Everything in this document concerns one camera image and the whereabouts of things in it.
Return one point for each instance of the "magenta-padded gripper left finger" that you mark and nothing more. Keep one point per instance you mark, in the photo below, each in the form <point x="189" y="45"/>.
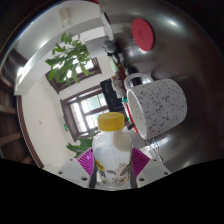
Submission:
<point x="71" y="171"/>

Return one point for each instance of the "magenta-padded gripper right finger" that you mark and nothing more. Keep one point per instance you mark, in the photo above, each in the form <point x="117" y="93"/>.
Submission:
<point x="153" y="171"/>

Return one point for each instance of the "clear bottle with yellow cap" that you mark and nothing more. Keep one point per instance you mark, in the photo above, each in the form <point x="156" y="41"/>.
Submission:
<point x="111" y="156"/>

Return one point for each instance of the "dark wooden framed window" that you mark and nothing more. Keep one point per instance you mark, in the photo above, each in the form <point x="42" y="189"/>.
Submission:
<point x="90" y="68"/>
<point x="90" y="136"/>

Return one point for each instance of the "green exit sign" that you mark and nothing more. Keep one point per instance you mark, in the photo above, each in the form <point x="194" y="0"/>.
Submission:
<point x="65" y="128"/>

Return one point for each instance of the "dark wooden glazed door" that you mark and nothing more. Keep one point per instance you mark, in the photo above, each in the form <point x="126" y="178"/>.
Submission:
<point x="88" y="111"/>

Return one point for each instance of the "white speckled mug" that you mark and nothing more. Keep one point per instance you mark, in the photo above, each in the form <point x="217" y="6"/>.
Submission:
<point x="160" y="106"/>

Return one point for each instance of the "black chair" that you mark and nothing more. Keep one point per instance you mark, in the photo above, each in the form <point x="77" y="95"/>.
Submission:
<point x="110" y="96"/>

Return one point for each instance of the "brown tray with cups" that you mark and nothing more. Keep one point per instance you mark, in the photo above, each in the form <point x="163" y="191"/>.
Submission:
<point x="118" y="85"/>

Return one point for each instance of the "pale green packet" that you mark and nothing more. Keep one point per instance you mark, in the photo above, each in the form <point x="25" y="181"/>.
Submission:
<point x="115" y="64"/>

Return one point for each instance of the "flat round red coaster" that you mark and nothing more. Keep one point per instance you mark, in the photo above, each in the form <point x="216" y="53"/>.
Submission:
<point x="142" y="33"/>

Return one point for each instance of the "white printed paper sheet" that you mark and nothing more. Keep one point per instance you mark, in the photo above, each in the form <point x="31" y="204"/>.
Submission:
<point x="106" y="25"/>

